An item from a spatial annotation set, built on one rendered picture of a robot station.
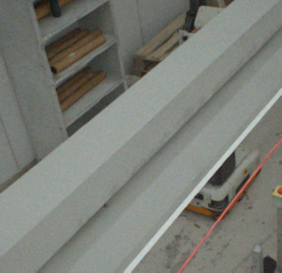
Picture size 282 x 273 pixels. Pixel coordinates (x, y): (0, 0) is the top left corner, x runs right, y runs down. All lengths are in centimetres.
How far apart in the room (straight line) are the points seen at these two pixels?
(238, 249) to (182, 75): 322
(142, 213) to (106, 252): 7
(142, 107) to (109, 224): 15
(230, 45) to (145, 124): 22
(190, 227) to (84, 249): 349
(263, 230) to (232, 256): 33
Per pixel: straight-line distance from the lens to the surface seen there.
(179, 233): 407
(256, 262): 241
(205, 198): 398
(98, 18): 496
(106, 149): 62
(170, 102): 70
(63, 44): 475
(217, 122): 80
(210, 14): 386
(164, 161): 73
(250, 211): 420
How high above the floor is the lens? 281
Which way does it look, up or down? 37 degrees down
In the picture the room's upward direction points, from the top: 10 degrees counter-clockwise
